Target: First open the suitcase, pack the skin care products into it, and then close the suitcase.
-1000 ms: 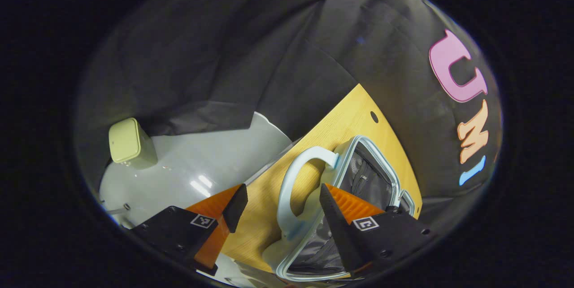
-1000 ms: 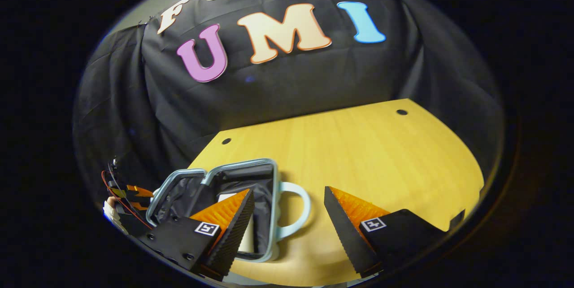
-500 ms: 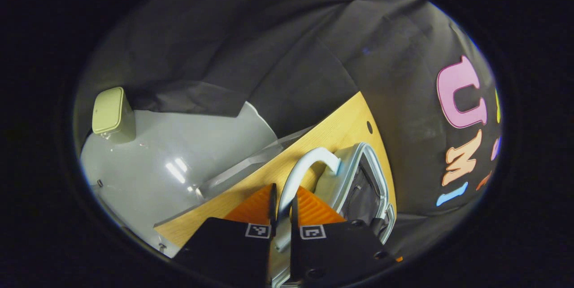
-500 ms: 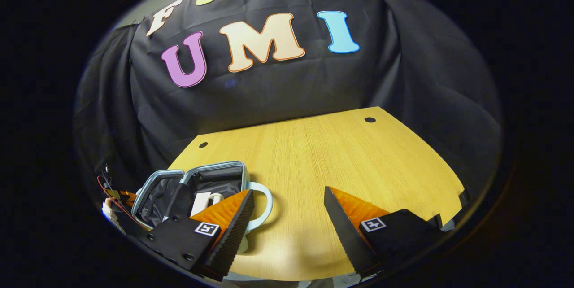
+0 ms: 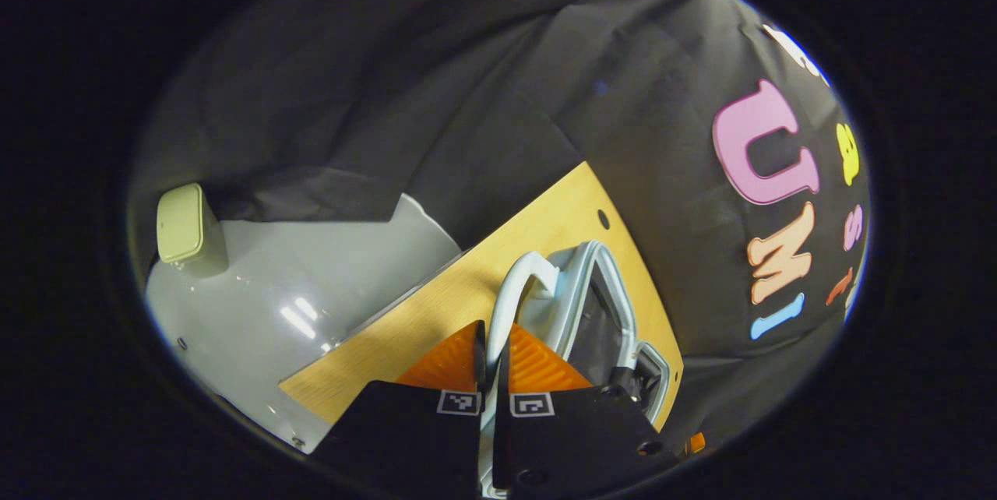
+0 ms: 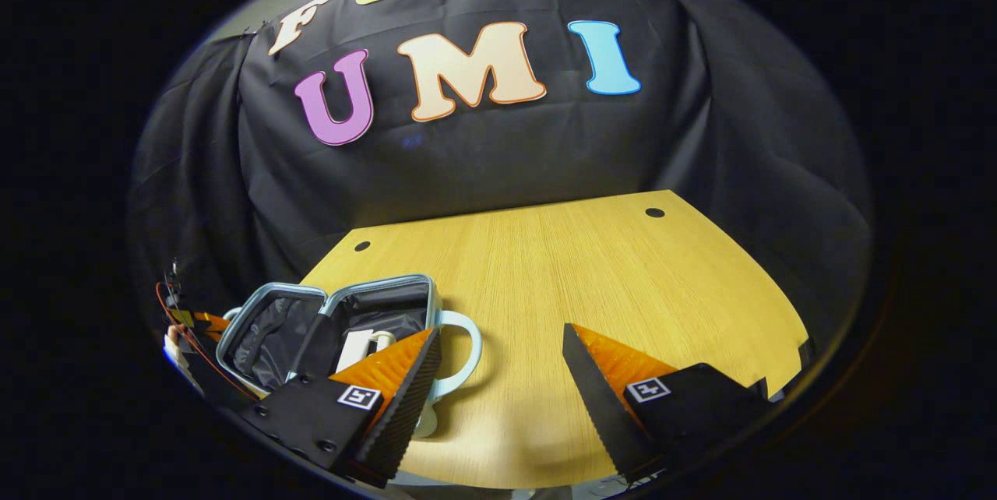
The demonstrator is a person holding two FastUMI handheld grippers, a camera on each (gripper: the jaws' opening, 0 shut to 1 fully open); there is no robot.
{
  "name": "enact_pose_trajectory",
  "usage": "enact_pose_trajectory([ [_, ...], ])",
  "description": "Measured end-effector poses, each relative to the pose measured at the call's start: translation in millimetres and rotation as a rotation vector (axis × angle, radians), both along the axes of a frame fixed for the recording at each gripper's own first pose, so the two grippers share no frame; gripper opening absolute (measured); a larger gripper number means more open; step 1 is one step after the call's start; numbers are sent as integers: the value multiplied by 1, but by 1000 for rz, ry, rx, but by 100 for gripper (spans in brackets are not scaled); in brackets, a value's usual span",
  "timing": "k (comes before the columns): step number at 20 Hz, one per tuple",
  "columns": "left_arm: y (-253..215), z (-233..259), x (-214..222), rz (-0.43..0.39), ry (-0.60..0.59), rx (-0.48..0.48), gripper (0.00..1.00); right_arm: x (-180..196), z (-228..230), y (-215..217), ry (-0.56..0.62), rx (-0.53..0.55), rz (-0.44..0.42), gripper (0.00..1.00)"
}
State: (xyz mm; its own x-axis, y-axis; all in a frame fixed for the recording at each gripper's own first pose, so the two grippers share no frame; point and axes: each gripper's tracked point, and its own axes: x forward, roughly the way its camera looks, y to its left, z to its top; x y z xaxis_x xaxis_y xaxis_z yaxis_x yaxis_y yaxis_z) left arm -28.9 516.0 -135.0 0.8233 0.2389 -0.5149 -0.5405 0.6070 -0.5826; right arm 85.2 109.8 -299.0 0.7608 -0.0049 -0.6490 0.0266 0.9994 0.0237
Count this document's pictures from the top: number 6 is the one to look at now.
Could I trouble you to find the light blue suitcase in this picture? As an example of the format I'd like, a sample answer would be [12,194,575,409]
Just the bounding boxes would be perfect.
[216,274,484,439]

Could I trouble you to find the white squeeze tube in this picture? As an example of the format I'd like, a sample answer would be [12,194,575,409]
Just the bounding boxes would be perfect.
[335,329,376,374]

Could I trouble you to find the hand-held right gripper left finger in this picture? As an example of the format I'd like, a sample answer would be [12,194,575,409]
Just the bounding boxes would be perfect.
[245,327,444,490]

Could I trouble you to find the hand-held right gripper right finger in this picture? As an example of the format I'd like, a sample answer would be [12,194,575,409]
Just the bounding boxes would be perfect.
[562,322,776,484]

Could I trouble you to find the black backdrop cloth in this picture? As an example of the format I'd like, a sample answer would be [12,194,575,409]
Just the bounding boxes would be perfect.
[129,0,873,345]

